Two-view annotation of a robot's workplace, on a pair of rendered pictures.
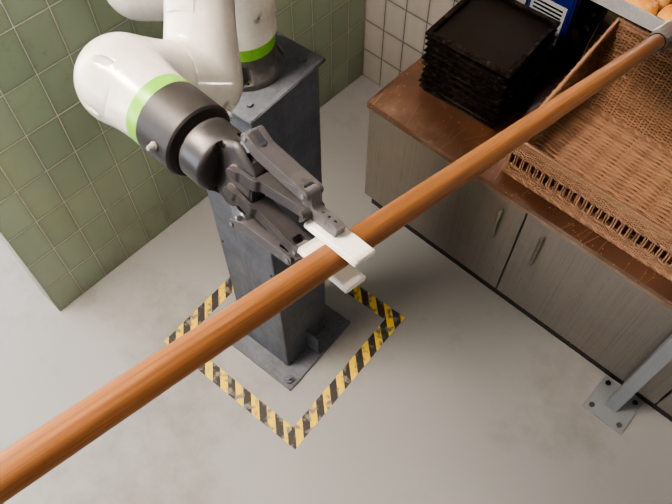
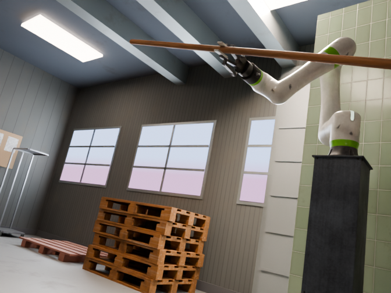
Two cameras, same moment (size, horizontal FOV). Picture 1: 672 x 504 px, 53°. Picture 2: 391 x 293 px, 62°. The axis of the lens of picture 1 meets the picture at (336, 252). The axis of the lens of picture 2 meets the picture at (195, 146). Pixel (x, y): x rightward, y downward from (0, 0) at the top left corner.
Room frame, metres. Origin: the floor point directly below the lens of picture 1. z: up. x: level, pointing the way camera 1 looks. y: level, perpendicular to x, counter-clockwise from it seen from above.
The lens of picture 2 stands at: (0.34, -1.32, 0.77)
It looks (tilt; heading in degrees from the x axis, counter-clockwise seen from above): 14 degrees up; 91
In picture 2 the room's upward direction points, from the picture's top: 11 degrees clockwise
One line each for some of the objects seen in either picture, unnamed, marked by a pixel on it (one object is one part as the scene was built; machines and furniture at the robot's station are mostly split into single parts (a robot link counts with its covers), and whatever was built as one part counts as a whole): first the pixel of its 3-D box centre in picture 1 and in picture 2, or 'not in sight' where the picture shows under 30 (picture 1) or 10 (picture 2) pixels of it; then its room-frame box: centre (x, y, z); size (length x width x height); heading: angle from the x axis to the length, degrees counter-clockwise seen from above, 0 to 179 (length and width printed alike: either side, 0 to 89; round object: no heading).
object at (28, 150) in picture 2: not in sight; (18, 192); (-2.93, 5.19, 0.83); 0.61 x 0.50 x 1.65; 141
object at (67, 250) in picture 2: not in sight; (67, 250); (-1.41, 4.24, 0.06); 1.43 x 0.97 x 0.13; 141
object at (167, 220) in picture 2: not in sight; (147, 242); (-0.09, 3.22, 0.48); 1.32 x 0.90 x 0.96; 141
